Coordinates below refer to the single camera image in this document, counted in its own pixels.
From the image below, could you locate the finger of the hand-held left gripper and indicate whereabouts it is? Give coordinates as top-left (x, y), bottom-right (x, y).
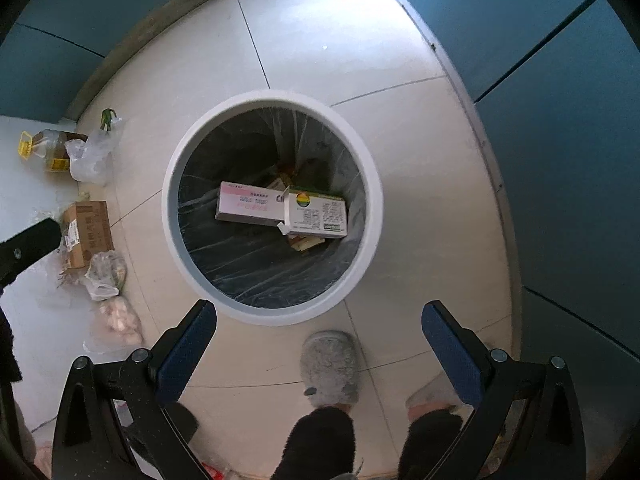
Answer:
top-left (0, 217), bottom-right (63, 291)

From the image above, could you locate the pink and white carton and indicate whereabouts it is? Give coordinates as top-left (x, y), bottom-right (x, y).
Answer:
top-left (215, 181), bottom-right (291, 226)

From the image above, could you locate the white round trash bin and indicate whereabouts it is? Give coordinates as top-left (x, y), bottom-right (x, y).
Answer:
top-left (161, 89), bottom-right (386, 327)

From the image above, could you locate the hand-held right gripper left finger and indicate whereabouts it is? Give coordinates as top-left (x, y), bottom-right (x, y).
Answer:
top-left (51, 299), bottom-right (217, 480)

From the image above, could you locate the clear plastic bin liner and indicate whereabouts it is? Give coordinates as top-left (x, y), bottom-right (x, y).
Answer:
top-left (177, 105), bottom-right (368, 309)

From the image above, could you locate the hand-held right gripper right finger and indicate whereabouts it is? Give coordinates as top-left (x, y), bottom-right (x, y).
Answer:
top-left (421, 300), bottom-right (587, 480)

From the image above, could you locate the cooking oil bottle yellow cap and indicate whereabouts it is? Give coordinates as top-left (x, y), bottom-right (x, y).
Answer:
top-left (19, 129), bottom-right (90, 175)

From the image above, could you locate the bag of pink meat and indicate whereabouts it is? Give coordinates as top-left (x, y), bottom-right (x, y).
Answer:
top-left (84, 296), bottom-right (145, 354)

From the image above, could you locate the person's right leg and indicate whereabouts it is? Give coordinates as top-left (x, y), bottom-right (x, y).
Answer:
top-left (397, 407), bottom-right (463, 480)

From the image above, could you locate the clear plastic bag with greens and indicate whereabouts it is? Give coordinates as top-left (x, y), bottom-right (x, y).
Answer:
top-left (65, 109), bottom-right (124, 185)

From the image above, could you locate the white carton with green label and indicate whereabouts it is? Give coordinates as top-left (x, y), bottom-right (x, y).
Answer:
top-left (277, 186), bottom-right (348, 239)

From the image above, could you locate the clear bag of ginger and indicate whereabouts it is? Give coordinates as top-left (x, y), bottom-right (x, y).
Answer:
top-left (84, 251), bottom-right (128, 302)

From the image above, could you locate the pale fuzzy slipper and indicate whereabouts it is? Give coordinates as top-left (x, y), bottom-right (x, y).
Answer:
top-left (406, 379), bottom-right (463, 422)

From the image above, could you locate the person's left leg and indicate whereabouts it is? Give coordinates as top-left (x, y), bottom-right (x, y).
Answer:
top-left (270, 405), bottom-right (358, 480)

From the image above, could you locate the person's leg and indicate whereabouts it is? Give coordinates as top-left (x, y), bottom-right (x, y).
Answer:
top-left (397, 407), bottom-right (463, 480)
top-left (270, 405), bottom-right (358, 480)

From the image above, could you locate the brown cardboard box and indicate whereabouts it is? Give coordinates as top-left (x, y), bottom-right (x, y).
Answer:
top-left (60, 201), bottom-right (115, 269)

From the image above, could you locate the grey fuzzy slipper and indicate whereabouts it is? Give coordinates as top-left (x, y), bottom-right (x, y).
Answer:
top-left (300, 331), bottom-right (360, 409)

